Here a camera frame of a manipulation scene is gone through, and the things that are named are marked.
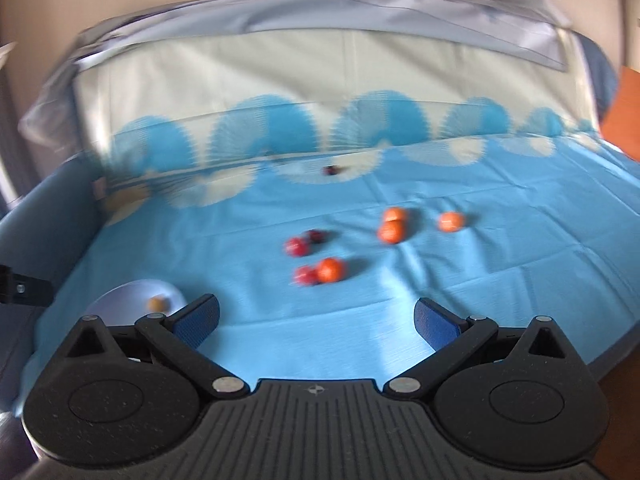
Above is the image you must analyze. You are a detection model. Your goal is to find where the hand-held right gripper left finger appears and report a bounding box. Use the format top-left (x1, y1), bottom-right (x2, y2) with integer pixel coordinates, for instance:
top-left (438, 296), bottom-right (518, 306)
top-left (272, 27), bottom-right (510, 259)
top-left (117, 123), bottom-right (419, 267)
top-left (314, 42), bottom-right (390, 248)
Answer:
top-left (65, 294), bottom-right (251, 401)

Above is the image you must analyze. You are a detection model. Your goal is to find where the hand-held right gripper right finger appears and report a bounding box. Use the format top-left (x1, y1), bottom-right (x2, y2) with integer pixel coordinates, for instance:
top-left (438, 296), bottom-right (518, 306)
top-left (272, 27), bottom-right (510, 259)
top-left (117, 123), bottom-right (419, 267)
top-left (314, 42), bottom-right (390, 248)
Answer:
top-left (382, 297), bottom-right (576, 395)

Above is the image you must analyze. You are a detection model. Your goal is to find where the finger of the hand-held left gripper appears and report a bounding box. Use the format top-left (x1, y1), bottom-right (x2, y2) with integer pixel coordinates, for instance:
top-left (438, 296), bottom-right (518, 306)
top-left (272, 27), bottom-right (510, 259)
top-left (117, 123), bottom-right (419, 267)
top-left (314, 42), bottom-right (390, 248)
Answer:
top-left (0, 265), bottom-right (54, 307)

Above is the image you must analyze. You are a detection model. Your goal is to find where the blue fan-patterned bed sheet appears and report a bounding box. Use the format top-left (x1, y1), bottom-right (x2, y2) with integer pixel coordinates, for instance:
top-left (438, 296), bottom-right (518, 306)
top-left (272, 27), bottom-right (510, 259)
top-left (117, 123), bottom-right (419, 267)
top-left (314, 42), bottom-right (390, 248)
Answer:
top-left (15, 29), bottom-right (640, 411)

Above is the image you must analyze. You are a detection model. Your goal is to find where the white plate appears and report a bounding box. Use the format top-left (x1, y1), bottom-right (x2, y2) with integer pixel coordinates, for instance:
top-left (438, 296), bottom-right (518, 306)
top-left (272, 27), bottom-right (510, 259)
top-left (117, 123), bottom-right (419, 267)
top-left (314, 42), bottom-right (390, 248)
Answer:
top-left (84, 278), bottom-right (188, 328)

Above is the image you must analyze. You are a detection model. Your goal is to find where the blue grey padded bed edge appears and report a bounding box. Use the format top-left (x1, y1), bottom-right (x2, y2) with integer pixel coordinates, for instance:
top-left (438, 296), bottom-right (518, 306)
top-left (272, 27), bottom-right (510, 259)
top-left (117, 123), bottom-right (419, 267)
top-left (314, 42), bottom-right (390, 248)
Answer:
top-left (0, 152), bottom-right (113, 411)

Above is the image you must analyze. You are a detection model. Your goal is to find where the brown wooden furniture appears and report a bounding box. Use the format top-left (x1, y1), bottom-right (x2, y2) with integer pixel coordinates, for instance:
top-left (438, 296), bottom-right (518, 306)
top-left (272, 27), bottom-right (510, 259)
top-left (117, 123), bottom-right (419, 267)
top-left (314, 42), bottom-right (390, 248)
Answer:
top-left (599, 64), bottom-right (640, 162)

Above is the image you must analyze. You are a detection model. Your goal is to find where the dark blue cushion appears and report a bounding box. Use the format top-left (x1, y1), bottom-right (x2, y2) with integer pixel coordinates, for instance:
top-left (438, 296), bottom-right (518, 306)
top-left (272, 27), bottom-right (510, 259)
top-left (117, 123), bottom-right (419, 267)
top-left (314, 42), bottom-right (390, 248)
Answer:
top-left (572, 34), bottom-right (620, 123)

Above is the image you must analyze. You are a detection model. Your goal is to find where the grey quilt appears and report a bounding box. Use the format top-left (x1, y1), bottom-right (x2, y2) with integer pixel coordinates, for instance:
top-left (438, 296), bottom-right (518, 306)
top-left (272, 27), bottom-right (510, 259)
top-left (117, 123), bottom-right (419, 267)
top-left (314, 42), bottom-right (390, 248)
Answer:
top-left (20, 0), bottom-right (576, 128)

